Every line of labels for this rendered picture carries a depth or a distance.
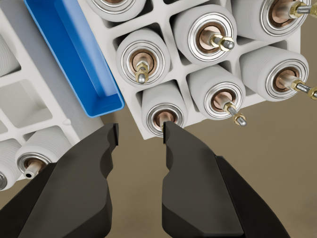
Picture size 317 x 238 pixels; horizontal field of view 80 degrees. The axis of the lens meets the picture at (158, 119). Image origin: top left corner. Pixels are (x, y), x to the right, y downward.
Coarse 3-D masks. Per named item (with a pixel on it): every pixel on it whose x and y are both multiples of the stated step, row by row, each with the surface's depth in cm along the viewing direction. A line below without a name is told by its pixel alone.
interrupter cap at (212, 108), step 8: (216, 88) 35; (224, 88) 35; (232, 88) 35; (240, 88) 35; (208, 96) 36; (216, 96) 36; (232, 96) 36; (240, 96) 36; (208, 104) 37; (216, 104) 37; (240, 104) 37; (208, 112) 37; (216, 112) 38; (224, 112) 38
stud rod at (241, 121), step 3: (231, 108) 33; (231, 111) 32; (234, 111) 31; (231, 114) 32; (237, 120) 30; (240, 120) 29; (243, 120) 29; (240, 123) 29; (243, 123) 29; (246, 123) 29; (243, 126) 29
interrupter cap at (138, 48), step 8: (144, 40) 31; (128, 48) 31; (136, 48) 31; (144, 48) 31; (152, 48) 31; (128, 56) 32; (136, 56) 32; (144, 56) 32; (152, 56) 32; (160, 56) 32; (128, 64) 32; (152, 64) 33; (160, 64) 33; (128, 72) 33; (152, 72) 33; (160, 72) 33; (152, 80) 34
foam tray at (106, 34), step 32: (160, 0) 34; (192, 0) 35; (224, 0) 35; (96, 32) 36; (128, 32) 37; (160, 32) 47; (192, 64) 40; (224, 64) 45; (128, 96) 43; (256, 96) 44
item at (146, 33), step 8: (136, 32) 33; (144, 32) 32; (152, 32) 36; (128, 40) 31; (136, 40) 31; (152, 40) 31; (160, 40) 32; (120, 48) 32; (160, 48) 32; (120, 56) 32; (168, 56) 33; (120, 64) 33; (168, 64) 33; (120, 72) 33; (128, 80) 34; (160, 80) 35
